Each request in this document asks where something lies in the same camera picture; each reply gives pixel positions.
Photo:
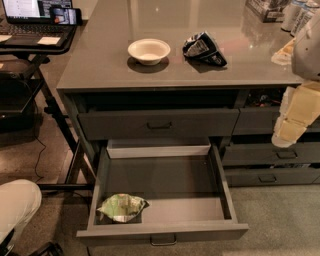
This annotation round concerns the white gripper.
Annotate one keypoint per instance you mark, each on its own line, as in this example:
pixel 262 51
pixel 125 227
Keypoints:
pixel 307 53

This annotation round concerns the green jalapeno chip bag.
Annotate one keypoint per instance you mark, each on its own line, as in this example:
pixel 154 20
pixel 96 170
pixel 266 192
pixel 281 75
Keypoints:
pixel 122 208

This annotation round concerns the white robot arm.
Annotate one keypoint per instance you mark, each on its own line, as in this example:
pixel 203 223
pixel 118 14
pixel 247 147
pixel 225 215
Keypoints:
pixel 305 60

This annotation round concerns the grey top right drawer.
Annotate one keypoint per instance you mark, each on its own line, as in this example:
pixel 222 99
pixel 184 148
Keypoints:
pixel 259 111

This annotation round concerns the grey middle right drawer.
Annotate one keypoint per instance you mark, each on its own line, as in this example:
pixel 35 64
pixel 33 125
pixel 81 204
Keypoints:
pixel 262 154

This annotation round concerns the grey bottom right drawer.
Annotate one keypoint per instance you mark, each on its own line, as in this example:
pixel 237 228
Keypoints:
pixel 271 176

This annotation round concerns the grey top left drawer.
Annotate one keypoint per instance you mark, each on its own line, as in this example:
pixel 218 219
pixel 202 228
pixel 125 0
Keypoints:
pixel 99 125

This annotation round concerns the black crumpled chip bag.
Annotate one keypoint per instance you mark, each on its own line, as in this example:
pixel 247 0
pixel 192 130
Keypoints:
pixel 203 47

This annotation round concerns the open grey middle drawer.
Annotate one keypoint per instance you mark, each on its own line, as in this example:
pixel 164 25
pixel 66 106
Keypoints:
pixel 188 196

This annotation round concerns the white drink can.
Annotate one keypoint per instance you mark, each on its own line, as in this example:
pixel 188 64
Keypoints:
pixel 291 13
pixel 305 14

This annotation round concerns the cardboard box of cans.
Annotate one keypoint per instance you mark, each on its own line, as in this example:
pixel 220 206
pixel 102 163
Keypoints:
pixel 268 11

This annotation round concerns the white paper bowl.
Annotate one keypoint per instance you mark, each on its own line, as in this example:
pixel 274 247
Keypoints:
pixel 149 51

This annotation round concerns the black smartphone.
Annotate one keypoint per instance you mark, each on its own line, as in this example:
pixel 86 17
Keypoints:
pixel 66 16

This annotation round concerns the yellow sticky note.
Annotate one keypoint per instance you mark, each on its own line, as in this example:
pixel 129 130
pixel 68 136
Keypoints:
pixel 49 40

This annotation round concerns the black laptop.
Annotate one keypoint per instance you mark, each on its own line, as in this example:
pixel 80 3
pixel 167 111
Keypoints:
pixel 27 21

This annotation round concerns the person's knee in beige trousers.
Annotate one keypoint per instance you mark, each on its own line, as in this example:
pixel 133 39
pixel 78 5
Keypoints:
pixel 19 201

